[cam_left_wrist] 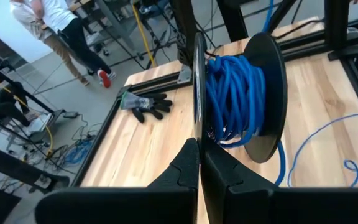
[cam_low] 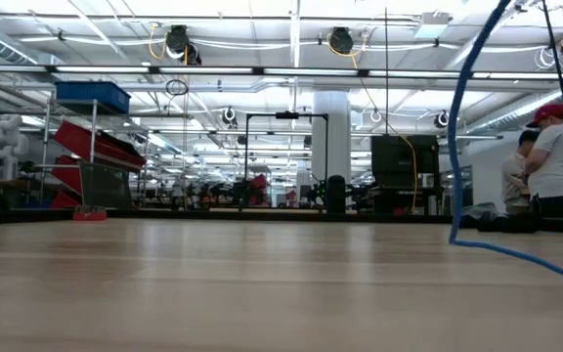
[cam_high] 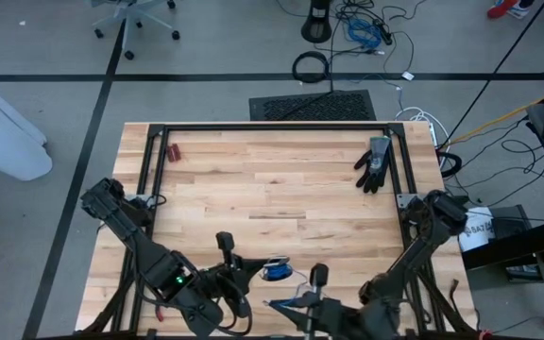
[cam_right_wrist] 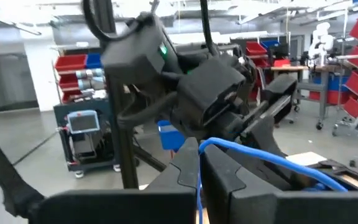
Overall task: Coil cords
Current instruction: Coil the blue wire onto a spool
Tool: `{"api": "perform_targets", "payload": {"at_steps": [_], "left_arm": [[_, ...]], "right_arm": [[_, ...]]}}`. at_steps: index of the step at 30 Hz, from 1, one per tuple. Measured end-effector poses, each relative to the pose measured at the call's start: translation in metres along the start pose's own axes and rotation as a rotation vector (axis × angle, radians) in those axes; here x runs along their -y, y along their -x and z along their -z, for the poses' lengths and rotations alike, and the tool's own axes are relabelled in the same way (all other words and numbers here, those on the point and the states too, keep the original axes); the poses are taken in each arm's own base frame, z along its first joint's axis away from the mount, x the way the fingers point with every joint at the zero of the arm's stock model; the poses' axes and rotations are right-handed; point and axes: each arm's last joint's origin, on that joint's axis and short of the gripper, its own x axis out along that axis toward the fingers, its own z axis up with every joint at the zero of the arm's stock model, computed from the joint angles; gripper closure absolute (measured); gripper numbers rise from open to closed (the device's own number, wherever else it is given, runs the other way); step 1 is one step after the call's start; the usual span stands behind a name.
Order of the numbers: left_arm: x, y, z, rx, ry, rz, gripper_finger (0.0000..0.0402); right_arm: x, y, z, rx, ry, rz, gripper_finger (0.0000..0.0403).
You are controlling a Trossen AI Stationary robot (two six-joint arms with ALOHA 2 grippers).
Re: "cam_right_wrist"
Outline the dark equipment cart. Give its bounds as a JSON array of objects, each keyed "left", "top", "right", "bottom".
[{"left": 53, "top": 98, "right": 141, "bottom": 179}]

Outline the wooden workbench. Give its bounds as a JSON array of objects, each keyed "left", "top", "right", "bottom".
[{"left": 270, "top": 63, "right": 349, "bottom": 131}]

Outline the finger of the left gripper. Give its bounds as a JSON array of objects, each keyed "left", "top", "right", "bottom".
[{"left": 250, "top": 115, "right": 288, "bottom": 159}]

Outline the blue plastic bin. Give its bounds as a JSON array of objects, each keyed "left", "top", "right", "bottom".
[
  {"left": 259, "top": 39, "right": 281, "bottom": 49},
  {"left": 312, "top": 73, "right": 351, "bottom": 93}
]

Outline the blue cord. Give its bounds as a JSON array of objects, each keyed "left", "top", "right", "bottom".
[{"left": 196, "top": 136, "right": 349, "bottom": 224}]

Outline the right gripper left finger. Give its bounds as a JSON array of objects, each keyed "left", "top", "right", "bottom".
[{"left": 35, "top": 137, "right": 199, "bottom": 224}]

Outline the metal shelf rack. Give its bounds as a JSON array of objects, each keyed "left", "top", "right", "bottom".
[{"left": 334, "top": 0, "right": 358, "bottom": 131}]

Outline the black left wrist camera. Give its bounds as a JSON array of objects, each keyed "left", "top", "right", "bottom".
[{"left": 175, "top": 57, "right": 247, "bottom": 127}]

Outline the grey blue screen device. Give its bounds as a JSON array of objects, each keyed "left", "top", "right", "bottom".
[{"left": 66, "top": 109, "right": 101, "bottom": 135}]

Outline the bin shelf unit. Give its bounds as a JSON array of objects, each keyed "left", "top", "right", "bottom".
[{"left": 53, "top": 52, "right": 108, "bottom": 105}]

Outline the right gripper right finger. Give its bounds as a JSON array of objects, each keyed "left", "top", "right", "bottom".
[{"left": 200, "top": 143, "right": 358, "bottom": 224}]

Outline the blue ribbed plastic crate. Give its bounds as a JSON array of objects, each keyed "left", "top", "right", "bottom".
[{"left": 157, "top": 119, "right": 186, "bottom": 152}]

